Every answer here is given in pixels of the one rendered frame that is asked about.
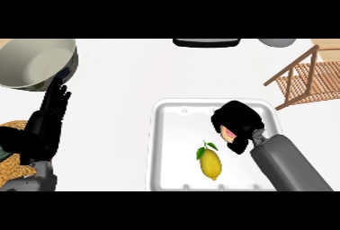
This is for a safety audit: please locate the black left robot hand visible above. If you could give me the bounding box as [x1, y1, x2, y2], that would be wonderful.
[0, 76, 72, 166]

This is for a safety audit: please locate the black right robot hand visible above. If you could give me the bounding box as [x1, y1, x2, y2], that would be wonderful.
[210, 100, 266, 155]

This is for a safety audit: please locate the pink cupcake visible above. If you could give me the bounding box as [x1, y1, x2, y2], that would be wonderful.
[219, 125, 239, 144]

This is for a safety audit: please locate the white tray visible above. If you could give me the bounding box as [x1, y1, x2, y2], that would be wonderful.
[146, 98, 284, 192]

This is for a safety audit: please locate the wooden tiered shelf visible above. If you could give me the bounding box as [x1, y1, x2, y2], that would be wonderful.
[263, 39, 340, 111]

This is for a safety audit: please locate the yellow lemon with leaves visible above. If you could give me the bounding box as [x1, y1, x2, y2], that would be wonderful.
[195, 140, 223, 181]

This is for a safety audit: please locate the brown wicker basket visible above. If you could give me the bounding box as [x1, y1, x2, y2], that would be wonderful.
[0, 119, 38, 189]

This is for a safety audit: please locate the pale grey-green pot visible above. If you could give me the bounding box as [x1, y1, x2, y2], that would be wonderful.
[0, 39, 80, 93]

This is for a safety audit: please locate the black flat appliance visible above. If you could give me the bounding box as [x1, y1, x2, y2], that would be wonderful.
[171, 39, 242, 49]

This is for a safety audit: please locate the grey round object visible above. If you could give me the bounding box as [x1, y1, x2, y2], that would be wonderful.
[257, 39, 297, 49]

